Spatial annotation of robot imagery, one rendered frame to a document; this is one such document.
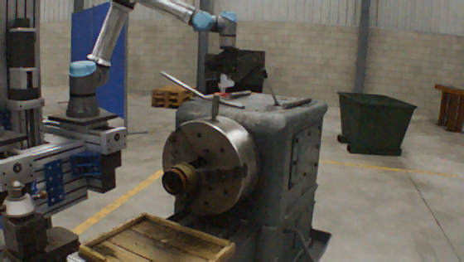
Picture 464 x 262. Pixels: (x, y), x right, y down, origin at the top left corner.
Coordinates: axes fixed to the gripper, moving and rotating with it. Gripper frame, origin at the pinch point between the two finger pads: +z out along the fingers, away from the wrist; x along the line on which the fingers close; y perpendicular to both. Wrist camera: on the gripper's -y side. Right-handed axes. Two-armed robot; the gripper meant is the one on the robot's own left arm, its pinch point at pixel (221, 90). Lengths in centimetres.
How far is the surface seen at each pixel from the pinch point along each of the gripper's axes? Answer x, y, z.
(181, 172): -63, 24, 17
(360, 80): 936, -90, 43
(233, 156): -50, 34, 13
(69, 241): -98, 18, 26
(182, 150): -55, 19, 13
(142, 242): -70, 16, 39
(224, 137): -50, 31, 7
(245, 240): -47, 39, 41
